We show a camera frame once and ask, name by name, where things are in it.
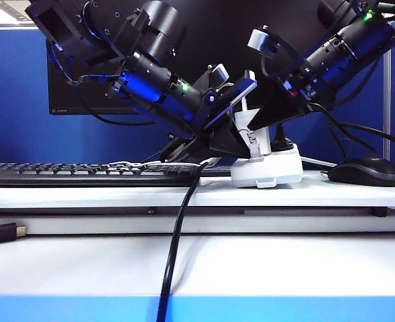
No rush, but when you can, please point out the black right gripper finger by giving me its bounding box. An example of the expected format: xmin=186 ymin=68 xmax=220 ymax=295
xmin=246 ymin=81 xmax=311 ymax=131

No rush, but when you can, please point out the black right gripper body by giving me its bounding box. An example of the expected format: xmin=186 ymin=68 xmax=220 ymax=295
xmin=274 ymin=58 xmax=334 ymax=115

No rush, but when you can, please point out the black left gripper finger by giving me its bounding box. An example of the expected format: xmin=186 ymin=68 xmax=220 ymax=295
xmin=208 ymin=115 xmax=252 ymax=158

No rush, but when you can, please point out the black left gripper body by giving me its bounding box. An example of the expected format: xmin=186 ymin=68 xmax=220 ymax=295
xmin=192 ymin=68 xmax=258 ymax=131

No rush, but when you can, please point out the white charger block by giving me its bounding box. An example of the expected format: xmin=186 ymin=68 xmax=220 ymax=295
xmin=233 ymin=109 xmax=272 ymax=159

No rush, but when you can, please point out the white power strip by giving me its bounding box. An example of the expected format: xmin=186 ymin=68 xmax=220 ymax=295
xmin=229 ymin=142 xmax=304 ymax=189

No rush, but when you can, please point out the black power plug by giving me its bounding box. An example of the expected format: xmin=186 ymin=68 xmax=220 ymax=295
xmin=270 ymin=122 xmax=294 ymax=151

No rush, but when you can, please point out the white desk riser board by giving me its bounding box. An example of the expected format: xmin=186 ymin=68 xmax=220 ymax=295
xmin=0 ymin=166 xmax=395 ymax=235

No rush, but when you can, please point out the black computer mouse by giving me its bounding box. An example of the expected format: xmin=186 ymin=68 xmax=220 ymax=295
xmin=327 ymin=156 xmax=395 ymax=188

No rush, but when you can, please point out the black Logitech keyboard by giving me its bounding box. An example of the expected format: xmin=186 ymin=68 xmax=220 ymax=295
xmin=0 ymin=162 xmax=201 ymax=188

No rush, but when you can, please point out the black ASUS monitor screen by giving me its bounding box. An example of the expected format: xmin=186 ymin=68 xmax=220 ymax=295
xmin=46 ymin=0 xmax=335 ymax=117

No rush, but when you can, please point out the thin white USB cable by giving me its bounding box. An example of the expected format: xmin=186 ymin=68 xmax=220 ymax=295
xmin=108 ymin=128 xmax=264 ymax=168

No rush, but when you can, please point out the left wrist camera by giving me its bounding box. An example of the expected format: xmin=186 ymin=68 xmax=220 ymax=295
xmin=210 ymin=62 xmax=230 ymax=83

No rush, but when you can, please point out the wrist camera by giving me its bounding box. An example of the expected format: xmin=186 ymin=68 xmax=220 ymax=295
xmin=210 ymin=62 xmax=230 ymax=83
xmin=246 ymin=25 xmax=280 ymax=56

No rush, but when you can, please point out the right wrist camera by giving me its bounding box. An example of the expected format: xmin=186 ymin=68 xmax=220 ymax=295
xmin=246 ymin=25 xmax=280 ymax=56

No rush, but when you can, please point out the white power strip cable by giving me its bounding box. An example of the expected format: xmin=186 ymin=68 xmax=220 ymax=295
xmin=300 ymin=155 xmax=338 ymax=168

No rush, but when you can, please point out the thin black looped cable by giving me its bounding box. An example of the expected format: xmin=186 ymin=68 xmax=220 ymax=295
xmin=327 ymin=124 xmax=354 ymax=164

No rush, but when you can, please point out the grey partition post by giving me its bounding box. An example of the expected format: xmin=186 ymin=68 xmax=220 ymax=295
xmin=383 ymin=46 xmax=392 ymax=162

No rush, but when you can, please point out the black cable beside mouse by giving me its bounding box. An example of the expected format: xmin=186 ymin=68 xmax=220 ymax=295
xmin=326 ymin=120 xmax=395 ymax=152

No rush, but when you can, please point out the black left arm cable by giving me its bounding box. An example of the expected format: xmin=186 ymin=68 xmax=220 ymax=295
xmin=72 ymin=75 xmax=158 ymax=127

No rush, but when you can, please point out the thick black power cable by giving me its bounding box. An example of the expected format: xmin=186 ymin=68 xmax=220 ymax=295
xmin=156 ymin=160 xmax=218 ymax=322

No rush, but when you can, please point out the black HDMI cable connector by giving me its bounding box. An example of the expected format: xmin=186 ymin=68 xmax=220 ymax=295
xmin=0 ymin=222 xmax=27 ymax=246

